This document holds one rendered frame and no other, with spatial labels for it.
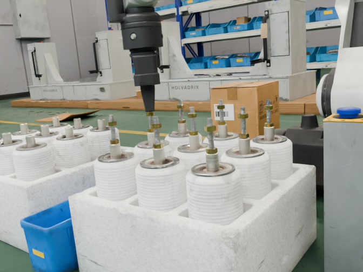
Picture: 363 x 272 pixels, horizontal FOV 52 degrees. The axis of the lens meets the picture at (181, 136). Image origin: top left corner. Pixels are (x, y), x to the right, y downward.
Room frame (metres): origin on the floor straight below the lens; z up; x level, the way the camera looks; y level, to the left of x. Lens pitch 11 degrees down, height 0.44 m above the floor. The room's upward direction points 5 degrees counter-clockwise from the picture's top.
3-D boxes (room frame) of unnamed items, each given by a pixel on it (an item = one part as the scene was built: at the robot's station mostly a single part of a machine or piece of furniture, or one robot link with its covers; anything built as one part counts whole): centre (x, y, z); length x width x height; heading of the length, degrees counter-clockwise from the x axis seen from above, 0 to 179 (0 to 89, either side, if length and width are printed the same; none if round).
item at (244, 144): (0.70, -0.12, 0.26); 0.02 x 0.02 x 0.03
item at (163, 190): (0.68, 0.05, 0.16); 0.10 x 0.10 x 0.18
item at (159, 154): (0.68, 0.05, 0.26); 0.02 x 0.02 x 0.03
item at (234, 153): (0.70, -0.12, 0.25); 0.08 x 0.08 x 0.01
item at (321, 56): (5.26, -2.20, 0.36); 0.50 x 0.38 x 0.21; 142
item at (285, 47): (3.36, -0.42, 0.45); 1.45 x 0.57 x 0.74; 50
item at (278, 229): (0.78, -0.03, 0.09); 0.39 x 0.39 x 0.18; 53
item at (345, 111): (0.66, -0.30, 0.32); 0.04 x 0.04 x 0.02
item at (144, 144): (0.85, 0.07, 0.25); 0.08 x 0.08 x 0.01
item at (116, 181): (0.75, 0.14, 0.16); 0.10 x 0.10 x 0.18
